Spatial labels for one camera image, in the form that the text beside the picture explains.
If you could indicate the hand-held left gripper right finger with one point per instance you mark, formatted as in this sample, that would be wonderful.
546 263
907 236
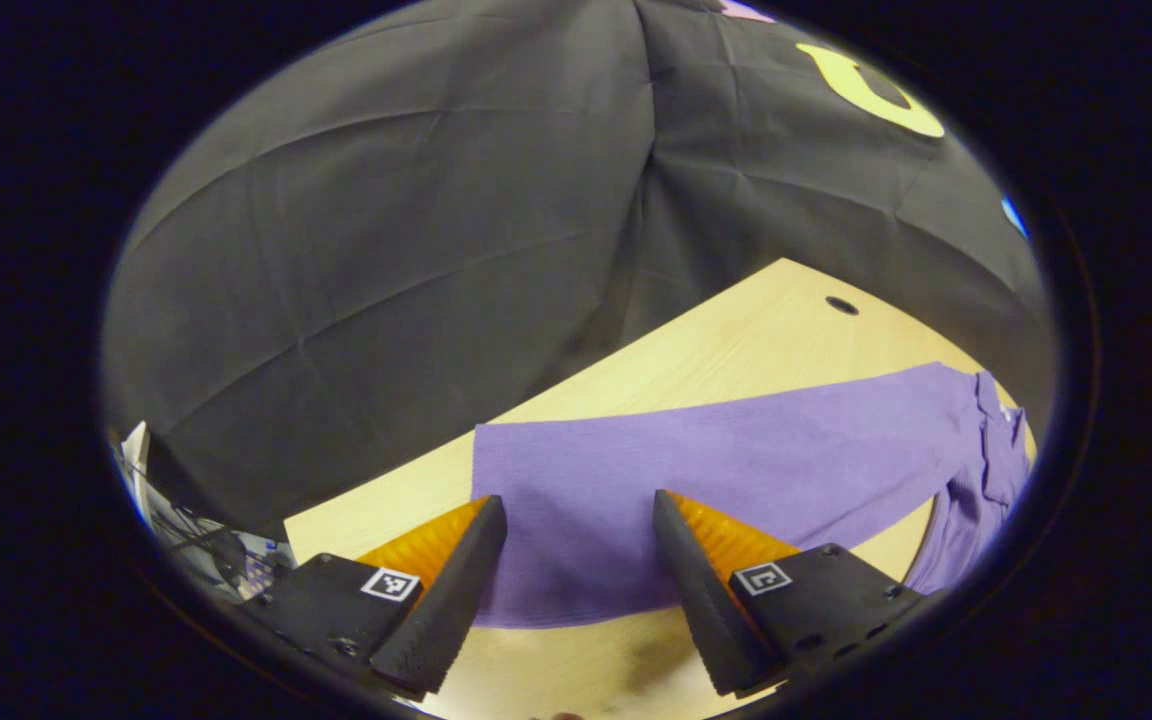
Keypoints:
701 600

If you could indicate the black backdrop cloth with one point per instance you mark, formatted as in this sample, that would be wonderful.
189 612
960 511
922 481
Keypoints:
416 250

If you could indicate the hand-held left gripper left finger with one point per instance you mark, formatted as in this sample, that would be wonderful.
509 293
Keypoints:
451 600

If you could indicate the white flat panel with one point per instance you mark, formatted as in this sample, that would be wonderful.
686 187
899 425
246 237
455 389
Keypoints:
138 470

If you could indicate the purple knit shirt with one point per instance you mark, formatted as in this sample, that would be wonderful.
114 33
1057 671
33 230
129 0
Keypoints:
736 460

